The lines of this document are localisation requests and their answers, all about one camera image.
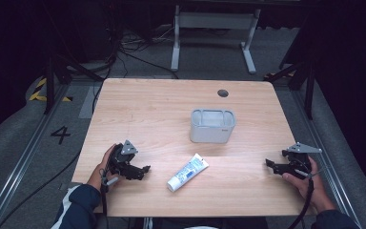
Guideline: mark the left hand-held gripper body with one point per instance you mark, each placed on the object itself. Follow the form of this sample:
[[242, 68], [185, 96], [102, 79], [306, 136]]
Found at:
[[117, 159]]

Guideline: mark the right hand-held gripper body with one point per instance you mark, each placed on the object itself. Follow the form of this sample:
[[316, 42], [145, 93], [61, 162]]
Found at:
[[298, 157]]

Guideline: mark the person's left hand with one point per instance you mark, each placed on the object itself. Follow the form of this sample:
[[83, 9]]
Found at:
[[99, 176]]

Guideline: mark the person's right hand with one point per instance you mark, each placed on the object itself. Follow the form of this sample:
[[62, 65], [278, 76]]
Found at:
[[311, 191]]

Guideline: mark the white toothpaste tube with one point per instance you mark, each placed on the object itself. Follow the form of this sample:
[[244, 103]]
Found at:
[[188, 172]]

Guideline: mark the grey plastic container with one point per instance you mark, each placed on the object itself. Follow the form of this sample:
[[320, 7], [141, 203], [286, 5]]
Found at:
[[212, 127]]

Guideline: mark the black metal stand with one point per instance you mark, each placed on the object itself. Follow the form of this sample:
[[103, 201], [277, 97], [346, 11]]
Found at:
[[301, 76], [60, 68]]

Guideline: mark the yellow black floor tape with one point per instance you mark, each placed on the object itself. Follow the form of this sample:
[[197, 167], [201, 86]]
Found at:
[[39, 93]]

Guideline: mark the aluminium floor rail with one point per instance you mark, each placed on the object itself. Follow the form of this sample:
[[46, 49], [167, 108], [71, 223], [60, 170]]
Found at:
[[19, 165], [324, 149]]

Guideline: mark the white metal desk frame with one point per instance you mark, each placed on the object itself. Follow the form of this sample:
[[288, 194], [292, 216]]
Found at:
[[214, 20]]

